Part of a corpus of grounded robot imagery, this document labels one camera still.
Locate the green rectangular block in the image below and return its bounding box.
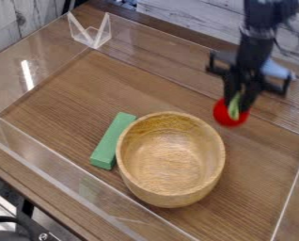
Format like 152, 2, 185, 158
91, 112, 137, 170

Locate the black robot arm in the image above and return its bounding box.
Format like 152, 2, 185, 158
205, 0, 299, 120

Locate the black table leg bracket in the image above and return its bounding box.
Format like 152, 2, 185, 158
16, 200, 61, 241

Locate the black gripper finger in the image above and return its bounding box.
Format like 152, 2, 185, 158
223, 73, 242, 106
239, 81, 263, 113

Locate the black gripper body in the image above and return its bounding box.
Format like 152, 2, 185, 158
205, 51, 292, 96

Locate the wooden bowl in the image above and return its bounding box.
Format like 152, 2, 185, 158
116, 111, 226, 208

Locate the red plush strawberry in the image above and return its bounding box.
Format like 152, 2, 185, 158
212, 92, 250, 127

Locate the clear acrylic corner bracket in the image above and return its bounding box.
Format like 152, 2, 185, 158
67, 13, 112, 49

